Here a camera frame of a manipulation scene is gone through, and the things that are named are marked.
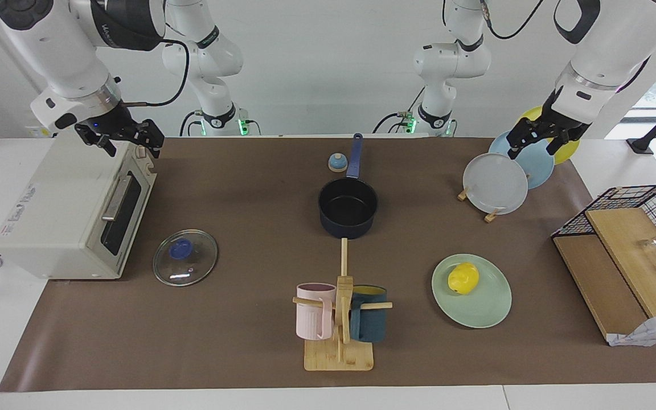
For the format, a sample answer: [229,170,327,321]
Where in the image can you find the brown table mat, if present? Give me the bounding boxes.
[0,137,656,392]

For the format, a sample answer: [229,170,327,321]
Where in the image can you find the black base cable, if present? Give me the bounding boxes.
[179,110,206,137]
[374,85,427,135]

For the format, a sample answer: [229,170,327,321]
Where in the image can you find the light wooden cutting board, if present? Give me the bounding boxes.
[584,207,656,318]

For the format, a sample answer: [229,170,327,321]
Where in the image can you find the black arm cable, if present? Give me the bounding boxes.
[479,0,545,42]
[120,38,190,108]

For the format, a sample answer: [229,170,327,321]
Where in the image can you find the dark teal mug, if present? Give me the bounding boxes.
[350,285,388,343]

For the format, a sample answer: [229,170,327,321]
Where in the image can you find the black right base cable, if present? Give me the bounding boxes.
[179,110,206,137]

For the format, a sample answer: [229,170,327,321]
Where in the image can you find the green plate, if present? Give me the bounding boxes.
[432,253,513,329]

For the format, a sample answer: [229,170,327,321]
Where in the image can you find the dark blue pot with handle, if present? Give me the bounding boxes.
[318,133,379,239]

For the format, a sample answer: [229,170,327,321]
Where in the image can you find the glass lid with blue knob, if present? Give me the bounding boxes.
[153,229,219,287]

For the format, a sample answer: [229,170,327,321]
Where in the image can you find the black left base cable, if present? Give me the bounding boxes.
[374,85,427,135]

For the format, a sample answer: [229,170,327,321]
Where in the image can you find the light blue plate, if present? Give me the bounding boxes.
[488,130,555,190]

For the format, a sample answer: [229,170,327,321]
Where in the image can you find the yellow plate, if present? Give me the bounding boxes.
[519,106,581,166]

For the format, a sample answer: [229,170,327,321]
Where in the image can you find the pink mug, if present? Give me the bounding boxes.
[296,283,337,341]

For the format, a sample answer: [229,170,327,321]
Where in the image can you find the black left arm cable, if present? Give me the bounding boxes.
[479,0,545,42]

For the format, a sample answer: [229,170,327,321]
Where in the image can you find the grey plate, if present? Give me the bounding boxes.
[463,153,529,215]

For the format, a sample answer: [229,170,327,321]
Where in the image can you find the wooden plate rack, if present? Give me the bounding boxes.
[457,185,502,223]

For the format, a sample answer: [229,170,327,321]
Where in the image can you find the cream toaster oven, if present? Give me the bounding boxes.
[0,138,158,280]

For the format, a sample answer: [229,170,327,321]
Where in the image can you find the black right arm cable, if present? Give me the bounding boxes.
[120,38,190,108]

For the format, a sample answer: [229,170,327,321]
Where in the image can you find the wooden mug rack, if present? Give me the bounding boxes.
[292,238,393,372]

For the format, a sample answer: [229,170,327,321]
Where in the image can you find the brown wooden board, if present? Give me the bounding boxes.
[553,235,647,342]

